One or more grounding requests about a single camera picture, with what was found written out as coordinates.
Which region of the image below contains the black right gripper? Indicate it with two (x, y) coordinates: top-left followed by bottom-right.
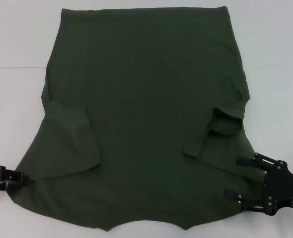
(223, 153), (293, 216)

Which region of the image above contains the dark green t-shirt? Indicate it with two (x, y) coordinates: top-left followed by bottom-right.
(6, 6), (271, 233)

